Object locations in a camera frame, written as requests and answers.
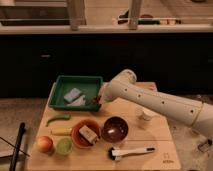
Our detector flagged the green cup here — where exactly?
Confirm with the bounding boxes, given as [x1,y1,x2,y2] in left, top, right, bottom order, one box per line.
[56,138,72,155]

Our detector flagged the green plastic tray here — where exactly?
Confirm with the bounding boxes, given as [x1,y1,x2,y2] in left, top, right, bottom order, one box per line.
[49,75,103,111]

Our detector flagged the tan block in bowl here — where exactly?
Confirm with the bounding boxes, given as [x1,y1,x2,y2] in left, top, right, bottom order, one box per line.
[79,125,98,144]

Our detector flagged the black rod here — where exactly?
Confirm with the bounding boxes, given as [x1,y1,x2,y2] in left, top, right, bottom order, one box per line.
[9,122,25,171]

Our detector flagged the purple bowl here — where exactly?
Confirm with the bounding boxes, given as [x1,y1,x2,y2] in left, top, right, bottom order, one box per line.
[101,116,129,143]

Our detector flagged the dark purple grapes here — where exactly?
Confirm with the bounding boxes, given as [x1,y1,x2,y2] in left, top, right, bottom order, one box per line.
[93,95,101,103]

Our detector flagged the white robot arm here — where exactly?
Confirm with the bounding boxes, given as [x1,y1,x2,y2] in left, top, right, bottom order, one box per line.
[101,69,213,139]

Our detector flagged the yellow corn cob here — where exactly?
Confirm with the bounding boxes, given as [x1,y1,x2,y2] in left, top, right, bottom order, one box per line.
[51,128,72,136]

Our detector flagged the orange bowl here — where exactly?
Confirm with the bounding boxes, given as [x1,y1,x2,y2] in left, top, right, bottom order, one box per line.
[71,119,101,148]

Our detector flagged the white cloth piece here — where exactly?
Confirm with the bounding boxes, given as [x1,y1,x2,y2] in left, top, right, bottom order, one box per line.
[69,95,86,106]

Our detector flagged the red yellow apple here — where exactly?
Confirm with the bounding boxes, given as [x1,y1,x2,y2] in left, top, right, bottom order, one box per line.
[36,136,53,153]

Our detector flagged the grey blue sponge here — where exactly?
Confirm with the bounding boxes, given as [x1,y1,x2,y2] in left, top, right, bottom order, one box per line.
[64,88,82,102]

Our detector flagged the white handled black brush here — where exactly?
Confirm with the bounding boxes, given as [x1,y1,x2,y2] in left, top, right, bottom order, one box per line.
[108,147,155,161]

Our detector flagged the wooden cutting board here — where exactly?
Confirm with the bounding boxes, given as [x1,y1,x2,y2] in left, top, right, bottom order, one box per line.
[27,81,182,171]

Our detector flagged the white small cup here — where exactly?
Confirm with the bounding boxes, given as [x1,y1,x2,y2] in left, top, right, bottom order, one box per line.
[136,107,155,121]

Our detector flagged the green chili pepper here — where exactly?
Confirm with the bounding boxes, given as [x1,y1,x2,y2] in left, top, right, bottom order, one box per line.
[46,114,71,127]

